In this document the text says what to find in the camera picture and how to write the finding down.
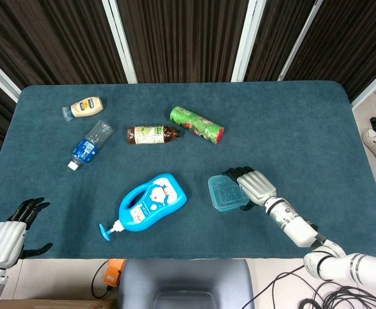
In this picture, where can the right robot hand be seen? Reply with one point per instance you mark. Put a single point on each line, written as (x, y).
(257, 188)

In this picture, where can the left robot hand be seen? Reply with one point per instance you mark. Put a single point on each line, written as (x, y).
(4, 241)

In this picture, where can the blue container lid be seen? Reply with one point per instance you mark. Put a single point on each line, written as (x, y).
(223, 196)

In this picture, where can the grey robot base seat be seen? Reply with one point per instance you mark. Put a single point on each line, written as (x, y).
(188, 280)

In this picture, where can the teal table cloth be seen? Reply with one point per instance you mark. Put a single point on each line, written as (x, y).
(271, 135)

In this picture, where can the green chips can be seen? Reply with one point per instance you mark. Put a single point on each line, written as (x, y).
(197, 125)

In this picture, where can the blue pump detergent bottle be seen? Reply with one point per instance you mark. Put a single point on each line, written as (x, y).
(152, 206)

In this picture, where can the orange box device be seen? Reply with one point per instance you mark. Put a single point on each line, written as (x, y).
(114, 272)

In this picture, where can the brown tea bottle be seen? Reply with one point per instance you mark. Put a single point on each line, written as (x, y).
(149, 135)

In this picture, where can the blue label water bottle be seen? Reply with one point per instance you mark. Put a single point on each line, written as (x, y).
(86, 148)

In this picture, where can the mayonnaise squeeze bottle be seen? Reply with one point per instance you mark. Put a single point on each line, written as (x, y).
(86, 107)

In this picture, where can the dark folding partition screen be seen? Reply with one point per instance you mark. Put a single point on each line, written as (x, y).
(188, 32)

